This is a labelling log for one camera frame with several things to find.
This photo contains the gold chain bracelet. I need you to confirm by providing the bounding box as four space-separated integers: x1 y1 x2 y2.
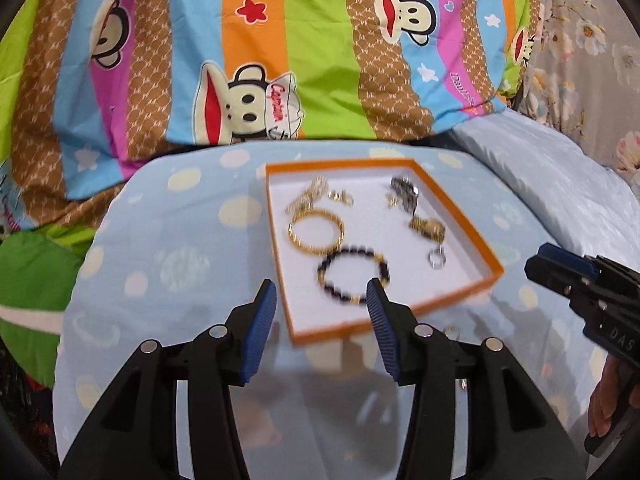
287 207 347 256

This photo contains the orange shallow box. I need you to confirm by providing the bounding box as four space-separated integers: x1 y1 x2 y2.
264 158 505 346

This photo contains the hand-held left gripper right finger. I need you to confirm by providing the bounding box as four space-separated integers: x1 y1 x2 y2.
366 277 586 480

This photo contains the dark silver hair clip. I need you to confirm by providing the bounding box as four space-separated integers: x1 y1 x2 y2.
386 176 421 217

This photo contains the black bead bracelet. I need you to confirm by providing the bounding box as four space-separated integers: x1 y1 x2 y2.
316 247 392 307

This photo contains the light blue dotted bedsheet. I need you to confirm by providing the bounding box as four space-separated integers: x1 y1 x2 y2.
52 140 626 480

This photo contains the gold chain jewellery piece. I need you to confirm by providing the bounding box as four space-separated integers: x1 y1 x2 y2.
285 176 328 215

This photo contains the pale blue quilt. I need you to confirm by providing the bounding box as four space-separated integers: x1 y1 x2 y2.
450 109 640 281

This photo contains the striped cartoon monkey blanket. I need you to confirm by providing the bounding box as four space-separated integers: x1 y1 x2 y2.
0 0 546 223

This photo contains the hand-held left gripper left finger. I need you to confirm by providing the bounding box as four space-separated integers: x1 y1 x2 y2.
59 280 278 480

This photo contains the person's right hand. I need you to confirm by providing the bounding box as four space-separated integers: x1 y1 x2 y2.
587 359 632 439

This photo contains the grey floral cloth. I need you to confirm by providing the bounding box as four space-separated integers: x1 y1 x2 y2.
520 0 640 173

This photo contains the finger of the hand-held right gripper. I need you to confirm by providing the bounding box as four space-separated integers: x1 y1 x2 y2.
541 242 601 277
524 256 593 313

